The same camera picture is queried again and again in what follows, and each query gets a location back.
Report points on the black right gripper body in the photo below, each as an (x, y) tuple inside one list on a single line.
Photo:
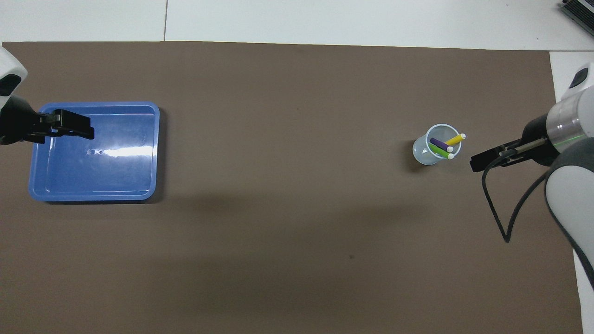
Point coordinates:
[(538, 146)]

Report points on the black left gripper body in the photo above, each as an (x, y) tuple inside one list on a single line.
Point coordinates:
[(16, 123)]

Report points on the yellow highlighter pen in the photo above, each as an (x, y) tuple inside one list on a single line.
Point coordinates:
[(455, 139)]

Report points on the green highlighter pen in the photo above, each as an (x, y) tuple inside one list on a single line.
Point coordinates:
[(441, 152)]

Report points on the purple highlighter pen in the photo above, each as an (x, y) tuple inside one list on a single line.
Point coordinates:
[(441, 144)]

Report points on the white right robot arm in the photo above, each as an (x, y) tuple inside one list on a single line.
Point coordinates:
[(573, 162)]

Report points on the blue plastic tray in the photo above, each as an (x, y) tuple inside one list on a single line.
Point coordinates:
[(93, 171)]

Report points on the pale blue plastic cup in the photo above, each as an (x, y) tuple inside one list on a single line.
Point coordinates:
[(424, 155)]

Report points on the grey ribbed device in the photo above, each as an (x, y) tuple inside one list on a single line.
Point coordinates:
[(580, 11)]

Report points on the brown table mat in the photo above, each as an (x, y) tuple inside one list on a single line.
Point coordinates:
[(297, 232)]

